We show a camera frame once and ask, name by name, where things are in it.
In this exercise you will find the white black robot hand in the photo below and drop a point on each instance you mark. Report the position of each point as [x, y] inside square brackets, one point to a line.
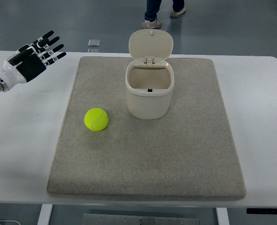
[30, 61]

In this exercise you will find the yellow tennis ball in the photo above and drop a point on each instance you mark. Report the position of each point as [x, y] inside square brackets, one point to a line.
[96, 119]

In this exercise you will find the clear floor plate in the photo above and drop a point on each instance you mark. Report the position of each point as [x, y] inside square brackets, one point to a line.
[94, 43]

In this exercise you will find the cream bin with open lid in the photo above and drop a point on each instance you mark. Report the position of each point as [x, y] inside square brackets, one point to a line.
[149, 78]

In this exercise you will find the white table leg left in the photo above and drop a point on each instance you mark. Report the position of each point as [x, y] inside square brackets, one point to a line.
[45, 214]

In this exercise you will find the white table leg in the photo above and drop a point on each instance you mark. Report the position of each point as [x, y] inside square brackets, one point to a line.
[45, 214]
[222, 216]

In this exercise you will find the metal plate under table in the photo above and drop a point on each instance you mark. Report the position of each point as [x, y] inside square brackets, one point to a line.
[106, 219]

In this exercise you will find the grey fabric mat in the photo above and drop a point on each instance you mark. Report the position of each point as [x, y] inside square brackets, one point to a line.
[188, 154]

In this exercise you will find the white table leg right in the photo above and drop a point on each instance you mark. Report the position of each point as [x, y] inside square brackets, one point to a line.
[222, 216]

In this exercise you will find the black table control panel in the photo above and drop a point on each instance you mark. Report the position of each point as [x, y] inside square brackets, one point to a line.
[262, 211]

